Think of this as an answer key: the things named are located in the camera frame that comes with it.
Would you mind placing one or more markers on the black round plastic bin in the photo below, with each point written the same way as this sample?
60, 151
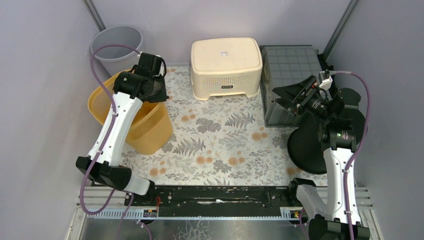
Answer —
310, 146

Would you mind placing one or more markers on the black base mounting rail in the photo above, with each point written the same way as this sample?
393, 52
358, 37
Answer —
215, 195

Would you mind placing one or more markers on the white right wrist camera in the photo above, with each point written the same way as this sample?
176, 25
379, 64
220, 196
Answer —
325, 80

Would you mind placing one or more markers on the grey plastic storage bin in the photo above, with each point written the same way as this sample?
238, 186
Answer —
285, 65

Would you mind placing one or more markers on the small circuit board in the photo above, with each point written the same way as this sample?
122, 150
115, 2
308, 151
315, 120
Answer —
295, 214
150, 213

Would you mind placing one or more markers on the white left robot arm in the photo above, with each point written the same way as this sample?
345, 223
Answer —
110, 172

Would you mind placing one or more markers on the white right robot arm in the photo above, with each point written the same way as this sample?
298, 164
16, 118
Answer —
337, 218

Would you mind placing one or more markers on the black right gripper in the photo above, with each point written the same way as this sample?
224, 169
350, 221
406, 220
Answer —
289, 93

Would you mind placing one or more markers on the white slotted cable duct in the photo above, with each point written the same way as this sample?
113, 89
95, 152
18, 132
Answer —
215, 213

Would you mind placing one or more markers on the small circuit board left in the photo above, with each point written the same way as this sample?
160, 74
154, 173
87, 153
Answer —
150, 213

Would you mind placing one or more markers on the floral patterned table mat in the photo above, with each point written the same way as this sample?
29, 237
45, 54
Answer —
220, 141

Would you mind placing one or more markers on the small circuit board right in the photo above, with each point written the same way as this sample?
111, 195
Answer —
295, 214

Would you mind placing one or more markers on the grey round plastic bin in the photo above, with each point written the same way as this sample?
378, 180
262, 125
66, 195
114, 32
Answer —
121, 41

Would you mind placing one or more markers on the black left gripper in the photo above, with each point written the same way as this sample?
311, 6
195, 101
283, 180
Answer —
154, 91

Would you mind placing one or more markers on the cream perforated plastic basket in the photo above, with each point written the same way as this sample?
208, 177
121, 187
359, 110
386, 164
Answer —
225, 66

